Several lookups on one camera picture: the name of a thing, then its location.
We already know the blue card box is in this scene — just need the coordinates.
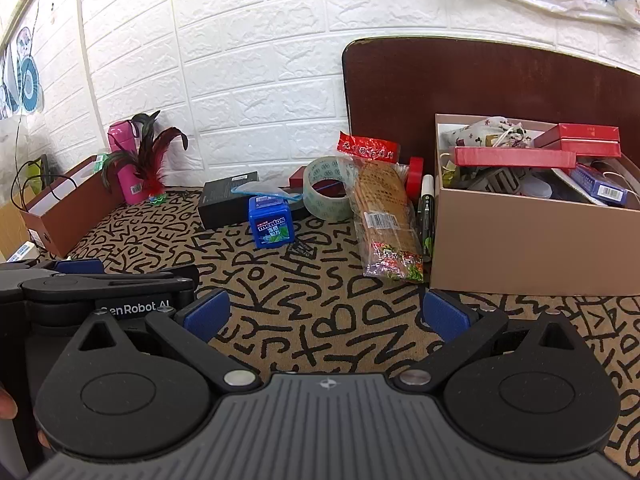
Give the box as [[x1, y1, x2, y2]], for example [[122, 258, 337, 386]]
[[569, 163, 634, 208]]

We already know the small blue mesh net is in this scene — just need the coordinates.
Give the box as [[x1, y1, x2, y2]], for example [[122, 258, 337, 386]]
[[232, 180, 306, 207]]

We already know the grey plastic buckle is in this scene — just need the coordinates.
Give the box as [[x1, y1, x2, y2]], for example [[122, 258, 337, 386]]
[[467, 167, 527, 196]]

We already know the small dark red box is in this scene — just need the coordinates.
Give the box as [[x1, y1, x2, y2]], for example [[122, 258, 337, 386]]
[[288, 164, 321, 189]]

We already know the red tape roll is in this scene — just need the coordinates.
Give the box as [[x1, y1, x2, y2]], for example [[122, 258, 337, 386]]
[[405, 156, 425, 202]]

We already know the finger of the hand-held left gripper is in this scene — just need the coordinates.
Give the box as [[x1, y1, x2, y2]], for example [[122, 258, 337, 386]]
[[22, 265, 201, 306], [50, 258, 107, 276]]

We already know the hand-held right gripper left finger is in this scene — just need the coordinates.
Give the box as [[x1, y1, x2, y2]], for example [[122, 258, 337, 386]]
[[75, 289, 264, 394]]

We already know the long flat red box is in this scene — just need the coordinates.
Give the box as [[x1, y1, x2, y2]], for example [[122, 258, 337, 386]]
[[453, 145, 577, 170]]

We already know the clear cracker snack packet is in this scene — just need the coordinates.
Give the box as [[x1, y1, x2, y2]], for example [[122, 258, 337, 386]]
[[337, 130, 427, 284]]

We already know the letter-print brown tablecloth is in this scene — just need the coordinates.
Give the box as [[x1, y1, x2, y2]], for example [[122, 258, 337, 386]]
[[30, 182, 640, 461]]

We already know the red feather shuttlecock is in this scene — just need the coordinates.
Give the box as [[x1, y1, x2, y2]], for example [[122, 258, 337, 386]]
[[101, 110, 189, 206]]

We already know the pink bottle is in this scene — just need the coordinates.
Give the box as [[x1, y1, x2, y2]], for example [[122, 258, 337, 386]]
[[107, 120, 147, 206]]

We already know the brown paper bag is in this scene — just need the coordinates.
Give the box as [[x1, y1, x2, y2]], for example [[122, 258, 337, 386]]
[[19, 154, 125, 259]]

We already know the dark brown wooden board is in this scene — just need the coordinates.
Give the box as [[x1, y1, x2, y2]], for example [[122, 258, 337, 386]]
[[342, 35, 640, 181]]

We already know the tan cardboard box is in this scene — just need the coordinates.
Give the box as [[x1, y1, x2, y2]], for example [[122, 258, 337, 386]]
[[429, 113, 640, 298]]

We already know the blue mint candy box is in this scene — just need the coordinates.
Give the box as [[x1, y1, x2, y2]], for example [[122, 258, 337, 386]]
[[248, 194, 294, 250]]

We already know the blue fan wall poster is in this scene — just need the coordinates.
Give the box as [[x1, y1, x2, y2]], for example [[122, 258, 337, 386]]
[[0, 24, 47, 122]]

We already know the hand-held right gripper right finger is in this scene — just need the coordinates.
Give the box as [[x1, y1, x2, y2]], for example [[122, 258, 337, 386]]
[[392, 289, 589, 394]]

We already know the floral fabric pouch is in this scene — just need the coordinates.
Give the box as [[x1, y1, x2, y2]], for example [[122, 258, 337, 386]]
[[442, 116, 540, 152]]

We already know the white wall cable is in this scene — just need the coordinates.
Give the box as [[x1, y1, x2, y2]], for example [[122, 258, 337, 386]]
[[76, 0, 102, 148]]

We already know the red gift box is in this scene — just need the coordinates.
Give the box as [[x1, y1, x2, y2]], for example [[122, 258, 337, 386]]
[[533, 123, 622, 159]]

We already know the person's left hand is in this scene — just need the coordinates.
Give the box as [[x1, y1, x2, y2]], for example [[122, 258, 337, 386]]
[[0, 384, 19, 421]]

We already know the clear tape roll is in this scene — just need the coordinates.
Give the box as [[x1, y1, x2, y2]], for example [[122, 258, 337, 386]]
[[302, 156, 359, 221]]

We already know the black rectangular box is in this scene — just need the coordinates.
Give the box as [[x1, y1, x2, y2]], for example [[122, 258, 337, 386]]
[[197, 170, 262, 231]]

